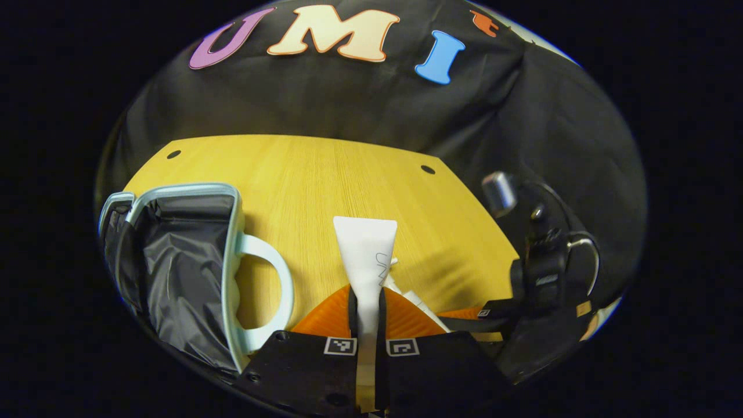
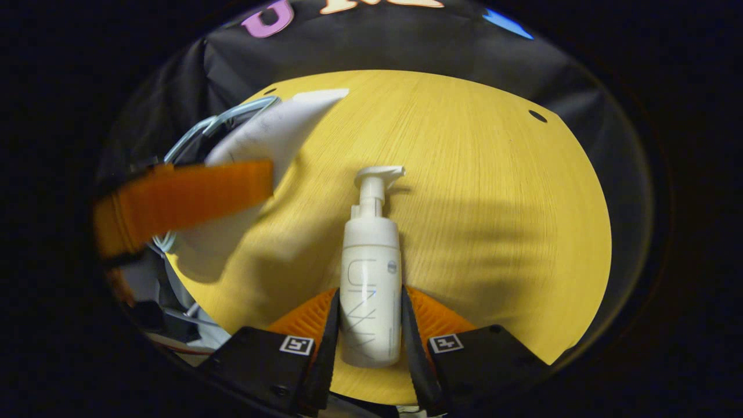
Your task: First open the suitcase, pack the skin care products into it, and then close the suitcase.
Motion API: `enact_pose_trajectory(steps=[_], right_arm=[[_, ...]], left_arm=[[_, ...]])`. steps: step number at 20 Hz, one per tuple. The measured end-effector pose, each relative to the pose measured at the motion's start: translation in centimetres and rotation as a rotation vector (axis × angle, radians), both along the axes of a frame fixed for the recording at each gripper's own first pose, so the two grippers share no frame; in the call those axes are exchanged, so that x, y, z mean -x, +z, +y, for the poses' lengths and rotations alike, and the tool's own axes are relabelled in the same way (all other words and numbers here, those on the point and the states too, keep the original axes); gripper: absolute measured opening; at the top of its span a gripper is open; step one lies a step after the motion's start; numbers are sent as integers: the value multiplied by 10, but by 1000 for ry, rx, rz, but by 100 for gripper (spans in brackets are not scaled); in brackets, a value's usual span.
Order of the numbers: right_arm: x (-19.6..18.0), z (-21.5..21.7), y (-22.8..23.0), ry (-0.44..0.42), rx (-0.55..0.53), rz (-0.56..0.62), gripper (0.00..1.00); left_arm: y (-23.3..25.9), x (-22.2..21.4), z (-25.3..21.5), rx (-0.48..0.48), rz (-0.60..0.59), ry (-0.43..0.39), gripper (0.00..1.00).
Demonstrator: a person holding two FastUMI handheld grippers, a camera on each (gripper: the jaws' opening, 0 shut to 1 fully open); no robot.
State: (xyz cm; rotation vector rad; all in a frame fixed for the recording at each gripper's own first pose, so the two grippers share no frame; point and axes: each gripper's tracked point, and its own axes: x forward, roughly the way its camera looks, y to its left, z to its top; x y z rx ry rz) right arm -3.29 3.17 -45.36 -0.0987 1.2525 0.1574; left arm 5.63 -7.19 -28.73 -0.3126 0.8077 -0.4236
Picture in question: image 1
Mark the white squeeze tube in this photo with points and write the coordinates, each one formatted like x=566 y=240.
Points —
x=365 y=249

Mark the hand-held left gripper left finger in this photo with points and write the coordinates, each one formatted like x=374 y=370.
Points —
x=307 y=377

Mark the light blue small suitcase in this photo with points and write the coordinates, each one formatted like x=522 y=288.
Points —
x=180 y=261

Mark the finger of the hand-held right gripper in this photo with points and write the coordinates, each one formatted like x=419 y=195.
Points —
x=482 y=323

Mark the black backdrop cloth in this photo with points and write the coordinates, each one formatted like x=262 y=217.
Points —
x=348 y=98

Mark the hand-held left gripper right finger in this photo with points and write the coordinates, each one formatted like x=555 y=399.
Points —
x=435 y=371

